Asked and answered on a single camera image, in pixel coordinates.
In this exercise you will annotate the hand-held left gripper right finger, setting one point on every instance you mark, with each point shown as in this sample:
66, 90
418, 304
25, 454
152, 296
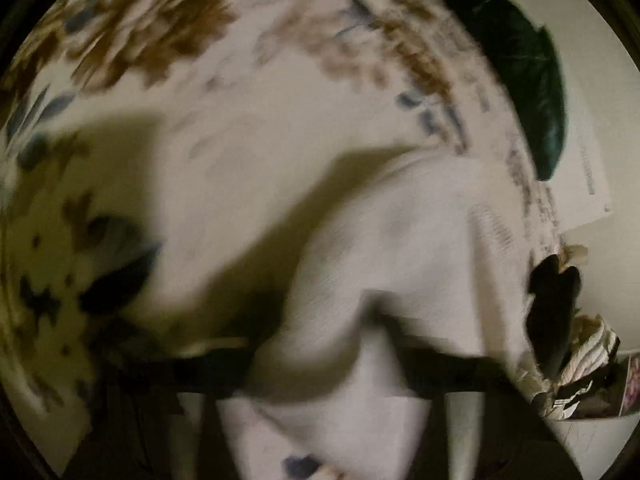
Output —
431, 361

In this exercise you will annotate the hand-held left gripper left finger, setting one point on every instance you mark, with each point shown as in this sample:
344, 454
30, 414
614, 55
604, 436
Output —
220, 371

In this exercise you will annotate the white knit garment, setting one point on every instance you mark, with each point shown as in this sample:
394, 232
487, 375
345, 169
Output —
410, 240

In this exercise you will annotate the pile of light clothes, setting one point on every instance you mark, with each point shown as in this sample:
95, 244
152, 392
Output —
592, 350

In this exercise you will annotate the dark cloth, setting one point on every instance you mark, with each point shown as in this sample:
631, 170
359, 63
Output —
552, 305

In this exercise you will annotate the pink printed box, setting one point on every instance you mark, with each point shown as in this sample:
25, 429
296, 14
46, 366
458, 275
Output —
631, 385

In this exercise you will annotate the floral printed blanket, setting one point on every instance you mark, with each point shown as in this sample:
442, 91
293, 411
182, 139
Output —
250, 135

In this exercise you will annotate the white printed paper sheet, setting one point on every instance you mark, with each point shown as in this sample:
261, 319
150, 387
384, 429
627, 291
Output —
587, 170

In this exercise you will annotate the dark green cushion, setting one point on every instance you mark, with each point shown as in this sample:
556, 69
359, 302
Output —
520, 70

